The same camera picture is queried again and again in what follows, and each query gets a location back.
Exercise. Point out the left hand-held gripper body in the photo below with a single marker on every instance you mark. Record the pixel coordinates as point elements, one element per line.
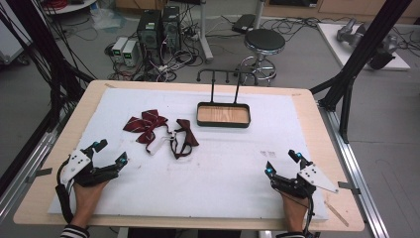
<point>76,165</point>

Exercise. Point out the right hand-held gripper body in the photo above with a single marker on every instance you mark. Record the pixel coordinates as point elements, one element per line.
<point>313,177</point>

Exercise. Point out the striped dark red bow tie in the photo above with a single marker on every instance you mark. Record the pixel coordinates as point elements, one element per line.
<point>145,124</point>

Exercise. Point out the plain dark red bow tie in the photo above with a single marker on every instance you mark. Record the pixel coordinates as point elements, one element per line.
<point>186,130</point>

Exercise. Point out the black rack with wooden tray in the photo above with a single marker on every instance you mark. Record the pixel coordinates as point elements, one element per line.
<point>223,114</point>

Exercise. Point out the person's left hand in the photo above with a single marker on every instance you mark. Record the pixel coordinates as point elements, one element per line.
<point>85,201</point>

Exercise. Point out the person's right hand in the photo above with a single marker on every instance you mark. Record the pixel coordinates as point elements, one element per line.
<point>295,211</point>

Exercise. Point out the thin wooden stick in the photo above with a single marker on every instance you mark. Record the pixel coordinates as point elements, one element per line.
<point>336,214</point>

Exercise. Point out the white mat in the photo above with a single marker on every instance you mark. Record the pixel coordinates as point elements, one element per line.
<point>214,172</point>

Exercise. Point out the white power supply unit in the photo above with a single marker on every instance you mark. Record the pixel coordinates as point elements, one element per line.
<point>119,48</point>
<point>130,53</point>

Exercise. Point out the white board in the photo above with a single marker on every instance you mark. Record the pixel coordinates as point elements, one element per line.
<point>333,43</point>

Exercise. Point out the black round stool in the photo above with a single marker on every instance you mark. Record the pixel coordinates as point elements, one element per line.
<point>264,40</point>

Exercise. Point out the black computer tower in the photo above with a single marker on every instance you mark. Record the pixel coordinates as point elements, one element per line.
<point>171,26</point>
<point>149,33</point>

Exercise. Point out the black metal stand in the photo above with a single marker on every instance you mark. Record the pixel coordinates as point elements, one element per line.
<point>363,46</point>

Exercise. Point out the round white table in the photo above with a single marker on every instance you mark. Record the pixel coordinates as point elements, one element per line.
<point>72,7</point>

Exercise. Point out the flat black box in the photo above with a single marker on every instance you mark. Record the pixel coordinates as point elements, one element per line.
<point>243,23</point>

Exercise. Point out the white table leg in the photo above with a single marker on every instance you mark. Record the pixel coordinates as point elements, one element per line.
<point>204,36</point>

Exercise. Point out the wooden cabinet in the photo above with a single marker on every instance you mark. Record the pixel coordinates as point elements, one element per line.
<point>363,10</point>

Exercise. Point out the grey metal bracket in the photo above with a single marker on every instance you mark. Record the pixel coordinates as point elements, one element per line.
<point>39,172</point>
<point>349,187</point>

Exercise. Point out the aluminium rail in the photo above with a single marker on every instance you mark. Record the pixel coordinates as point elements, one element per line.
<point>23,175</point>
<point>360,185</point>

